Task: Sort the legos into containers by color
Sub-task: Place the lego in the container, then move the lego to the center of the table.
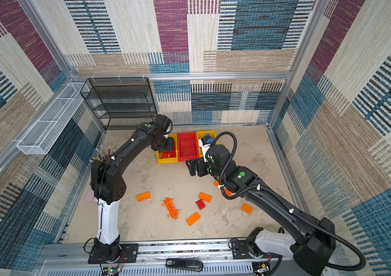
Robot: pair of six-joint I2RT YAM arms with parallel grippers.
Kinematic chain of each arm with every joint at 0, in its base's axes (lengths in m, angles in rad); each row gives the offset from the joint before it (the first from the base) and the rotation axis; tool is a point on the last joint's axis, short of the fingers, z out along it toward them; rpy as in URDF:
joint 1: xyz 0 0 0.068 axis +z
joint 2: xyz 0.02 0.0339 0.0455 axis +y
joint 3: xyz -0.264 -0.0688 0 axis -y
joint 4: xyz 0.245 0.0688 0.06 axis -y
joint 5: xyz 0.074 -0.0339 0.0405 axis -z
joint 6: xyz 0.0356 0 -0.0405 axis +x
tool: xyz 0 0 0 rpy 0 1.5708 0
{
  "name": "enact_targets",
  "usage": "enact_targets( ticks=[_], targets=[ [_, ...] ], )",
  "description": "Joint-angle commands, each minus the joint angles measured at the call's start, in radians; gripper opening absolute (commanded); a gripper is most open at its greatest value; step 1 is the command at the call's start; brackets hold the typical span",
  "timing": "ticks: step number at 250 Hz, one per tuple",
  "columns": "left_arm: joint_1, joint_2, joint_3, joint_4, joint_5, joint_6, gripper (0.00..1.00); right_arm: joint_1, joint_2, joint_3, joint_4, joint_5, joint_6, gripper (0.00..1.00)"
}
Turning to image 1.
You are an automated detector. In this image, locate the blue lego brick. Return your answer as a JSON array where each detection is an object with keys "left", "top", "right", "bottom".
[{"left": 203, "top": 133, "right": 215, "bottom": 143}]

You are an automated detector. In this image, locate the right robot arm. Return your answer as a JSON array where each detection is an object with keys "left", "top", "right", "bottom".
[{"left": 186, "top": 131, "right": 367, "bottom": 276}]

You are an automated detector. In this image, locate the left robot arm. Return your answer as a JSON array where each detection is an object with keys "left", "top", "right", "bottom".
[{"left": 88, "top": 115, "right": 174, "bottom": 265}]

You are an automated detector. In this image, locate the red plastic bin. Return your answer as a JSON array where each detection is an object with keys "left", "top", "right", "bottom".
[{"left": 177, "top": 132, "right": 200, "bottom": 162}]

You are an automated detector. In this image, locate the left yellow plastic bin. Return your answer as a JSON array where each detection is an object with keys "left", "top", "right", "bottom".
[{"left": 156, "top": 134, "right": 179, "bottom": 164}]

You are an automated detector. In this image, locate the yellow plastic bin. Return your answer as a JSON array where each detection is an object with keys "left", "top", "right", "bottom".
[
  {"left": 156, "top": 134, "right": 179, "bottom": 164},
  {"left": 196, "top": 130, "right": 217, "bottom": 158}
]

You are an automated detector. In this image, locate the right yellow plastic bin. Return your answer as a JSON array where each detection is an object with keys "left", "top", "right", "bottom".
[{"left": 196, "top": 130, "right": 217, "bottom": 158}]

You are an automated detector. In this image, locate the red metal pencil cup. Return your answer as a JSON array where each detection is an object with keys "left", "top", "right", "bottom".
[{"left": 93, "top": 145, "right": 115, "bottom": 161}]

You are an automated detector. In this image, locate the pink calculator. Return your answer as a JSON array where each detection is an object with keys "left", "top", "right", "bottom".
[{"left": 86, "top": 191, "right": 97, "bottom": 202}]

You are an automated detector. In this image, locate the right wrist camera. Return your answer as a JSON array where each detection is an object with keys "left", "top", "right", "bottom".
[{"left": 198, "top": 137, "right": 211, "bottom": 162}]

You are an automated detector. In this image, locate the black wire mesh shelf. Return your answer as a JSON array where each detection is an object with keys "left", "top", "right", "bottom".
[{"left": 80, "top": 77, "right": 157, "bottom": 131}]

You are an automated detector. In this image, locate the black remote on rail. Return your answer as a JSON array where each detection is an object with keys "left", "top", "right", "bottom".
[{"left": 165, "top": 259, "right": 204, "bottom": 272}]

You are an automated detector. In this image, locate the white wire wall basket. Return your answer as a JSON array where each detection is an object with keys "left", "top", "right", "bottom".
[{"left": 17, "top": 82, "right": 84, "bottom": 155}]

